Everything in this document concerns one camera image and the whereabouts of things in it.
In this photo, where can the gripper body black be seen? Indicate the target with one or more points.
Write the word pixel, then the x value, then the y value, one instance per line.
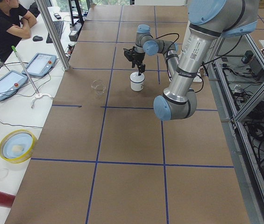
pixel 138 59

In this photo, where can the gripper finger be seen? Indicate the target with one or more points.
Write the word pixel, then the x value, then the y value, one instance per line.
pixel 141 69

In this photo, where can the clear glass funnel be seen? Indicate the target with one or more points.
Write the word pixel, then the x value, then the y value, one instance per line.
pixel 98 87

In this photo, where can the white ceramic lid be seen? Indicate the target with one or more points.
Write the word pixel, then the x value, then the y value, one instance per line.
pixel 137 77

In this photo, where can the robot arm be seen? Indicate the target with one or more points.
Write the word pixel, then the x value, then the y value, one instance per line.
pixel 209 20

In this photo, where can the white enamel mug blue rim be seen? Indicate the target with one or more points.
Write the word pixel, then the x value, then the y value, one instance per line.
pixel 136 86

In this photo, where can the black computer box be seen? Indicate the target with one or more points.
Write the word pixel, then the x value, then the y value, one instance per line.
pixel 74 32

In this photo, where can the teach pendant far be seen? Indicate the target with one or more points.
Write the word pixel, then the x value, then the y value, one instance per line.
pixel 41 64

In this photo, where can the teach pendant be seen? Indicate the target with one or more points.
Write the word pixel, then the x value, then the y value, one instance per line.
pixel 11 83
pixel 41 64

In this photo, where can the black computer mouse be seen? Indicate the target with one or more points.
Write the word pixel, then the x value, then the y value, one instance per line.
pixel 37 38

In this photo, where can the metal rod green tip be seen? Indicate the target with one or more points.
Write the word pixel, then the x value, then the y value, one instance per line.
pixel 24 68

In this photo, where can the teach pendant near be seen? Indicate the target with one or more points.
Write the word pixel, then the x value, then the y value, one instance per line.
pixel 11 83

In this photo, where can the seated person black shirt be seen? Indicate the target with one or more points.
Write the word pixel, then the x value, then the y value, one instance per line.
pixel 15 24

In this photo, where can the yellow tape roll with dish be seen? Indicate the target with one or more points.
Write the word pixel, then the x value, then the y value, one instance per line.
pixel 17 146

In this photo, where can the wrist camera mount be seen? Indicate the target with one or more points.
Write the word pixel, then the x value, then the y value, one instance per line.
pixel 129 54

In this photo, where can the aluminium frame post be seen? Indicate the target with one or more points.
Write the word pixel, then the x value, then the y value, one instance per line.
pixel 52 32

